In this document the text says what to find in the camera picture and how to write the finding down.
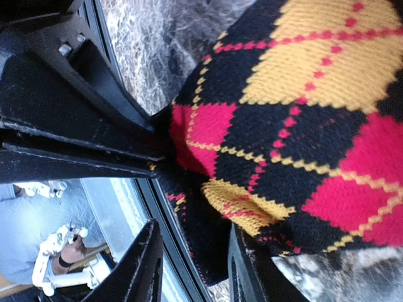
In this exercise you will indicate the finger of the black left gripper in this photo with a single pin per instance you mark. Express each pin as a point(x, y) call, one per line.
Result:
point(21, 164)
point(57, 85)

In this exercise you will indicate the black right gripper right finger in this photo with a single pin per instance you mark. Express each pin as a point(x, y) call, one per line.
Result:
point(253, 276)

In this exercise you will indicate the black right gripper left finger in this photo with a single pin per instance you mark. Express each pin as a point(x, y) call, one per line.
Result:
point(138, 276)

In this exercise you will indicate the red orange argyle sock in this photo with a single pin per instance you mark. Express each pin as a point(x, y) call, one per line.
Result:
point(291, 128)

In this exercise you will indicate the seated operator person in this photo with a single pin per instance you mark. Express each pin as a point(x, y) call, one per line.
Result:
point(26, 222)

